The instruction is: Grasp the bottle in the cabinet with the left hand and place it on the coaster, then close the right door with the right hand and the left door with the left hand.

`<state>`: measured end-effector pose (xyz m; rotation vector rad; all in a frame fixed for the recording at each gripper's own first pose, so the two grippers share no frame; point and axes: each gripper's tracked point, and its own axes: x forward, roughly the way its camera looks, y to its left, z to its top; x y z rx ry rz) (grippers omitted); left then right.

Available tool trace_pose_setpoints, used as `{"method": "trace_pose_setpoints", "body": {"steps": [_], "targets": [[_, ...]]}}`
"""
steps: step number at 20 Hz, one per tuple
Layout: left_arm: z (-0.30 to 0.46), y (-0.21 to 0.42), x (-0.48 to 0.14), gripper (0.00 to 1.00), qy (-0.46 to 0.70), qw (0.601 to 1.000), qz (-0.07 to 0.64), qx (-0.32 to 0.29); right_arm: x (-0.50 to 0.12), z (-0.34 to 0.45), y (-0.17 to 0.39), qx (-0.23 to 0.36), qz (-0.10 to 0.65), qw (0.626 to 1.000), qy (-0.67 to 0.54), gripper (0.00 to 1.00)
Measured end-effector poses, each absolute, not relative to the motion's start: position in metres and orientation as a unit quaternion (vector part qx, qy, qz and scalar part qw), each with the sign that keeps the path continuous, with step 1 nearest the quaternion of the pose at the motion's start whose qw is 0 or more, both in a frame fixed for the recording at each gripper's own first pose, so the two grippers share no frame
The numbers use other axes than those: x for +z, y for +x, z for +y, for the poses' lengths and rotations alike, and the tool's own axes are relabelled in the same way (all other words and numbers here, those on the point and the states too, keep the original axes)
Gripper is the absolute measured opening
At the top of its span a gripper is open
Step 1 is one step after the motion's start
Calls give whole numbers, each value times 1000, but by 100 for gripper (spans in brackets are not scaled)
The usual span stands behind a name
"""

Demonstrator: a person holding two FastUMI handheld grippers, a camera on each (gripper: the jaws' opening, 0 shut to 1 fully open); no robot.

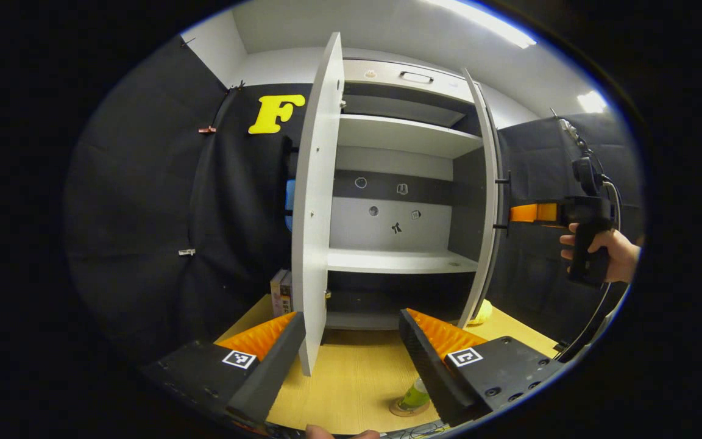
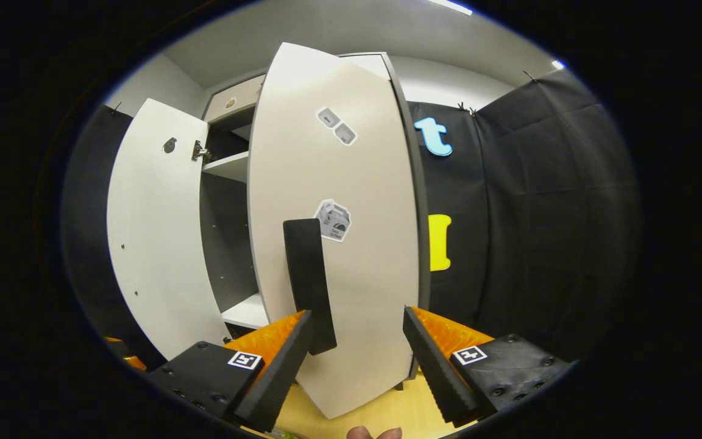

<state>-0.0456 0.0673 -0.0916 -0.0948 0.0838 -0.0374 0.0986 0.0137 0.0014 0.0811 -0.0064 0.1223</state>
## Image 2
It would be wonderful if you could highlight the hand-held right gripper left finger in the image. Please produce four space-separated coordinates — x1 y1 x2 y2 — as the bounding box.
147 310 314 434

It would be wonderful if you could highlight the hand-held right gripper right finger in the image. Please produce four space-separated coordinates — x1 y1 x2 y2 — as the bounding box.
402 306 573 427

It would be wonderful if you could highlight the cabinet door with box stickers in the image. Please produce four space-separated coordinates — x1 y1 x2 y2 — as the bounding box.
247 41 431 420

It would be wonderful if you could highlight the cabinet door with checkered sticker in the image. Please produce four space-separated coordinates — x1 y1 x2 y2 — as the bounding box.
106 98 233 362

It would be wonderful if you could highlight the white cabinet shelf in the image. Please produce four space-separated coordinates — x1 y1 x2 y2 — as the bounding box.
201 151 250 183
221 293 270 330

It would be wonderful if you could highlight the grey and white cabinet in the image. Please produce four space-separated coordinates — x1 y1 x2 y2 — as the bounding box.
199 52 392 342

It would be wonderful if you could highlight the white cabinet drawer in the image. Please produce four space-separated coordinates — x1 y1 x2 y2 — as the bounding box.
204 74 267 123

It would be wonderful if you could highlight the black door handle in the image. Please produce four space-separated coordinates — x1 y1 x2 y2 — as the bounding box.
283 218 338 356

